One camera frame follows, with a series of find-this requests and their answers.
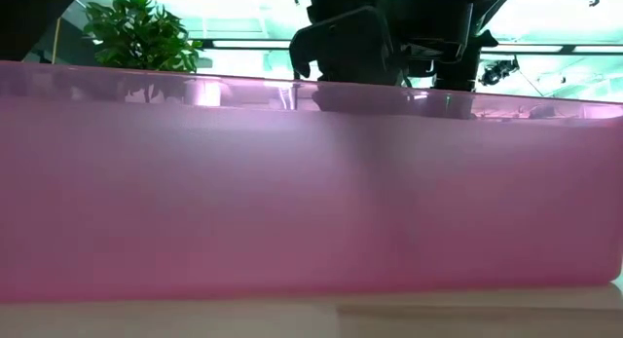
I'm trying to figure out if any black background device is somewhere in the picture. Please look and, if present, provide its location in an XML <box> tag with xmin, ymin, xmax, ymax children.
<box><xmin>479</xmin><ymin>55</ymin><xmax>521</xmax><ymax>88</ymax></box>

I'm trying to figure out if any red translucent plastic basket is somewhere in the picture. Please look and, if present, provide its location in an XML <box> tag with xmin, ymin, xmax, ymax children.
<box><xmin>0</xmin><ymin>59</ymin><xmax>623</xmax><ymax>304</ymax></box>

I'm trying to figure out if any dark window frame beam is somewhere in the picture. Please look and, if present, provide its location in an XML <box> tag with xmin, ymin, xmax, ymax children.
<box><xmin>192</xmin><ymin>35</ymin><xmax>623</xmax><ymax>56</ymax></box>

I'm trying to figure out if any green leafy plant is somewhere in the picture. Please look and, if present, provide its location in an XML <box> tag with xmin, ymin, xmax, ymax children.
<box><xmin>82</xmin><ymin>0</ymin><xmax>204</xmax><ymax>74</ymax></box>

